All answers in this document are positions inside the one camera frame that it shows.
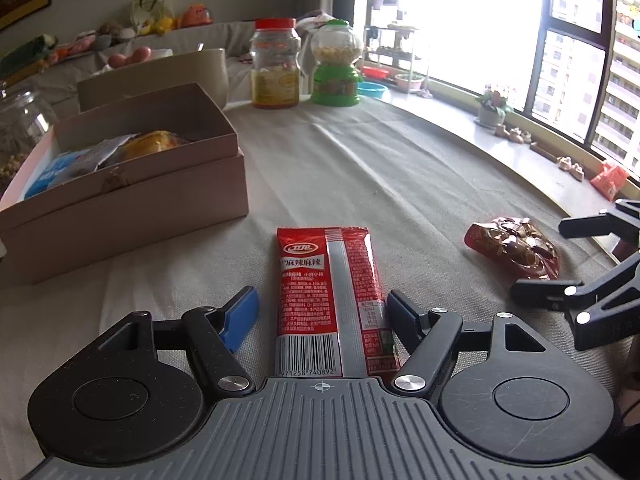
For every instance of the metal rack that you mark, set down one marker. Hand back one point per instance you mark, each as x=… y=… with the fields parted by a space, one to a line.
x=415 y=55

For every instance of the green candy dispenser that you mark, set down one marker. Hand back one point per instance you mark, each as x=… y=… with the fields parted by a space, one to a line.
x=335 y=85

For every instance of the pink egg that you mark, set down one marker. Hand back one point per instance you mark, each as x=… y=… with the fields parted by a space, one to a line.
x=117 y=61
x=141 y=55

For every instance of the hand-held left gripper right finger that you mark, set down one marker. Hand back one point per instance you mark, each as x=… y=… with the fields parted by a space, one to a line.
x=400 y=317

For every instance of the grey tablecloth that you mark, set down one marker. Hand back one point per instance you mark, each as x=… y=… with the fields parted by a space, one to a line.
x=375 y=185

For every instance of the beige box lid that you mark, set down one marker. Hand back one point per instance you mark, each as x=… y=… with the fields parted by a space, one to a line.
x=165 y=72

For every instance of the small potted plant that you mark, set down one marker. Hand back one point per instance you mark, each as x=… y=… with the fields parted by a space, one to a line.
x=492 y=110

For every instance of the crumpled blanket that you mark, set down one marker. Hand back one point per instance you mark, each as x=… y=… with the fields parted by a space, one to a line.
x=312 y=20

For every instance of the yellow snack packet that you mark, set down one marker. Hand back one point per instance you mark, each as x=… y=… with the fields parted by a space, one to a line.
x=155 y=142

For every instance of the blue snack bag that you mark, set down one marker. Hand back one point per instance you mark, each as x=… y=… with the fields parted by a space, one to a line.
x=55 y=172

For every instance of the red plastic basin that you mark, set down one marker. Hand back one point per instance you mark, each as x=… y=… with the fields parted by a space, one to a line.
x=375 y=72

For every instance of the yellow plush toy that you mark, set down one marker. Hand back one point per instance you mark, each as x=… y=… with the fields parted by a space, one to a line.
x=164 y=25

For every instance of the clear glass jar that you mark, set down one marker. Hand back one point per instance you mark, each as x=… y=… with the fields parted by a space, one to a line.
x=20 y=125

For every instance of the small beige figurines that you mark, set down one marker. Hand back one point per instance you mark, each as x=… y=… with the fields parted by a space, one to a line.
x=572 y=167
x=512 y=134

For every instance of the large pink cardboard box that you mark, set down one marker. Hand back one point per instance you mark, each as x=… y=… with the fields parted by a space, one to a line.
x=150 y=225

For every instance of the transparent snack packet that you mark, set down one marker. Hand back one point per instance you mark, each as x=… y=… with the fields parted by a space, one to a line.
x=107 y=152

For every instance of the beige cardboard box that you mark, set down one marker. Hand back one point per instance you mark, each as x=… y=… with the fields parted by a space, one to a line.
x=165 y=165

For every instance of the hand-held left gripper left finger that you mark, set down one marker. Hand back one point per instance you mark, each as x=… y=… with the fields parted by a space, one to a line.
x=242 y=316

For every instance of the small wooden tray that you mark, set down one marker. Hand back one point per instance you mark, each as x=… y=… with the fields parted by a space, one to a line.
x=545 y=151

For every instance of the teal plastic basin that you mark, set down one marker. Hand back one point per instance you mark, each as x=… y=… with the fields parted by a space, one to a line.
x=372 y=91

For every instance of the long red snack packet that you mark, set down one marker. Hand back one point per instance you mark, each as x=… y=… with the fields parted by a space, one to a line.
x=305 y=285

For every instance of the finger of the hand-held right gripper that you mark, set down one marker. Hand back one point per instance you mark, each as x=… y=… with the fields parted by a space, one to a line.
x=542 y=293
x=590 y=225

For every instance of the green flat item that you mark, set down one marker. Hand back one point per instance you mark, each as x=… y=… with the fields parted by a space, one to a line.
x=27 y=52

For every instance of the white tote bag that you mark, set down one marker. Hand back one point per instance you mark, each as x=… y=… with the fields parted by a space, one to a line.
x=150 y=7

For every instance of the small red snack packet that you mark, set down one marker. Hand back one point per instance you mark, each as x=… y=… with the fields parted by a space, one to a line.
x=505 y=247

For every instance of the orange packet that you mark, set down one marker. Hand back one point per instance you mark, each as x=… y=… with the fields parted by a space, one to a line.
x=196 y=16

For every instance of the red-lid plastic jar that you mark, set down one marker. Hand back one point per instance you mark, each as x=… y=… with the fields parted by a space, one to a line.
x=275 y=80

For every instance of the grey covered sofa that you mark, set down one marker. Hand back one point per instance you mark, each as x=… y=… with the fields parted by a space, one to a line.
x=235 y=35

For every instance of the black window frame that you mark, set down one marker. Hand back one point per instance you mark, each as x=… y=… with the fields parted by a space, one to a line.
x=542 y=60

